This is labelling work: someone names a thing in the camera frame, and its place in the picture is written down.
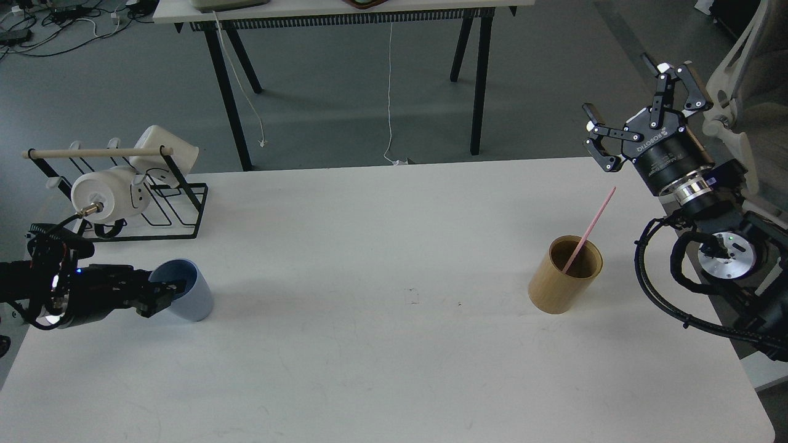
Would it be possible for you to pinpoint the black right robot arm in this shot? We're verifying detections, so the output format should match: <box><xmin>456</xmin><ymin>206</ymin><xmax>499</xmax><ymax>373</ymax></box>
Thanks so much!
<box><xmin>582</xmin><ymin>54</ymin><xmax>787</xmax><ymax>362</ymax></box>

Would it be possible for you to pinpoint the white cup on rack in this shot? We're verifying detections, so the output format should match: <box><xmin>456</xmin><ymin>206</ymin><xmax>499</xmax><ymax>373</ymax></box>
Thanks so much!
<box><xmin>129</xmin><ymin>124</ymin><xmax>199</xmax><ymax>180</ymax></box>

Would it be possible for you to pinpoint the light blue cup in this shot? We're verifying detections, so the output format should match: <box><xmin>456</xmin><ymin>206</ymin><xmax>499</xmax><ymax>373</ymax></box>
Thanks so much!
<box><xmin>149</xmin><ymin>258</ymin><xmax>214</xmax><ymax>322</ymax></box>

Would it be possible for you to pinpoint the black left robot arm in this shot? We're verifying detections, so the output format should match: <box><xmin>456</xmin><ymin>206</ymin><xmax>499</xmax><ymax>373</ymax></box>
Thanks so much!
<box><xmin>2</xmin><ymin>223</ymin><xmax>187</xmax><ymax>330</ymax></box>

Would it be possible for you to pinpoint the white background table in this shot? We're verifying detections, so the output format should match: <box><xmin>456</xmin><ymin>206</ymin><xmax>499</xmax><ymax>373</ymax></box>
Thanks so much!
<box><xmin>153</xmin><ymin>0</ymin><xmax>535</xmax><ymax>172</ymax></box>

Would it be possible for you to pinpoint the white office chair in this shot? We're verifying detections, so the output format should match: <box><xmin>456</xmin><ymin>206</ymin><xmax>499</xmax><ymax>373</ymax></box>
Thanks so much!
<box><xmin>702</xmin><ymin>1</ymin><xmax>787</xmax><ymax>218</ymax></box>

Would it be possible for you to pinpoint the white hanging cable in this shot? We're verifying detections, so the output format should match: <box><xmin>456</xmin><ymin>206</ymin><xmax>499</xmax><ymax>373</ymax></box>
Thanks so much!
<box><xmin>383</xmin><ymin>22</ymin><xmax>410</xmax><ymax>166</ymax></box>
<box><xmin>212</xmin><ymin>11</ymin><xmax>268</xmax><ymax>148</ymax></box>

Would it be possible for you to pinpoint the wooden rack rod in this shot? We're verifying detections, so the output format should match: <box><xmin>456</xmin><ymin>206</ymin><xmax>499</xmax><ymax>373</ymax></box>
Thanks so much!
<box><xmin>22</xmin><ymin>146</ymin><xmax>175</xmax><ymax>160</ymax></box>

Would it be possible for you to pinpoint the white mug on rack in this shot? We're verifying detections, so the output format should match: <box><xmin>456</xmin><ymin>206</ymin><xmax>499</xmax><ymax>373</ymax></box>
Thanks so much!
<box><xmin>71</xmin><ymin>166</ymin><xmax>151</xmax><ymax>225</ymax></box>

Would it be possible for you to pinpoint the black wire cup rack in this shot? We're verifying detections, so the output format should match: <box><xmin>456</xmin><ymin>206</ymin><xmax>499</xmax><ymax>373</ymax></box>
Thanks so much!
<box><xmin>29</xmin><ymin>157</ymin><xmax>208</xmax><ymax>243</ymax></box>

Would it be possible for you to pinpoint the bamboo cylinder holder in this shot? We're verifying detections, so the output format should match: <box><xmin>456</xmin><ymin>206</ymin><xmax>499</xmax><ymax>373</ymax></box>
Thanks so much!
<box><xmin>528</xmin><ymin>235</ymin><xmax>603</xmax><ymax>314</ymax></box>

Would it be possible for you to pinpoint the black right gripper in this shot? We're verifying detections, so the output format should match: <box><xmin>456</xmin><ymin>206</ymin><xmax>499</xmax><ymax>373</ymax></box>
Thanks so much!
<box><xmin>582</xmin><ymin>53</ymin><xmax>718</xmax><ymax>204</ymax></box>

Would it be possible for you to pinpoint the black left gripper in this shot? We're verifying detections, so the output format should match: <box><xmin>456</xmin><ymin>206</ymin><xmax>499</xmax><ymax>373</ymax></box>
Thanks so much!
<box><xmin>58</xmin><ymin>264</ymin><xmax>187</xmax><ymax>330</ymax></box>

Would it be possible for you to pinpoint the floor cables bundle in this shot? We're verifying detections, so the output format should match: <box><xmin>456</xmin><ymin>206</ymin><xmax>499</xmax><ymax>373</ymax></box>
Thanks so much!
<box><xmin>0</xmin><ymin>0</ymin><xmax>158</xmax><ymax>59</ymax></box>

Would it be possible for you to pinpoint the pink chopstick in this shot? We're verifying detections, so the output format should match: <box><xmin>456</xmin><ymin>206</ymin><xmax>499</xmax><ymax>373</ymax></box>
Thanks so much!
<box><xmin>561</xmin><ymin>187</ymin><xmax>617</xmax><ymax>274</ymax></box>

